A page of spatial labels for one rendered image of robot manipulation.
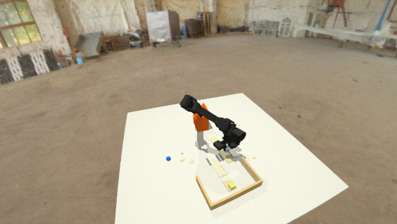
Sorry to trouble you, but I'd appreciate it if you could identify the pale yellow strip with green lines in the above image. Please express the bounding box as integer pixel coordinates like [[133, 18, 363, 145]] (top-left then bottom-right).
[[210, 137, 234, 162]]

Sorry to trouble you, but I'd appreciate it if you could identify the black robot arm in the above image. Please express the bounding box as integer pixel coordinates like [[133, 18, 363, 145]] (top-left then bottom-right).
[[180, 94, 246, 149]]

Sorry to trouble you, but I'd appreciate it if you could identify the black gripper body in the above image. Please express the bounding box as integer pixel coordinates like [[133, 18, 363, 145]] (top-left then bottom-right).
[[213, 133, 232, 150]]

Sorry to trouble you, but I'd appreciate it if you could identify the tan strip with blue dots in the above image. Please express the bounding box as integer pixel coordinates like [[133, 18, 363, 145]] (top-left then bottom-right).
[[209, 157, 221, 168]]

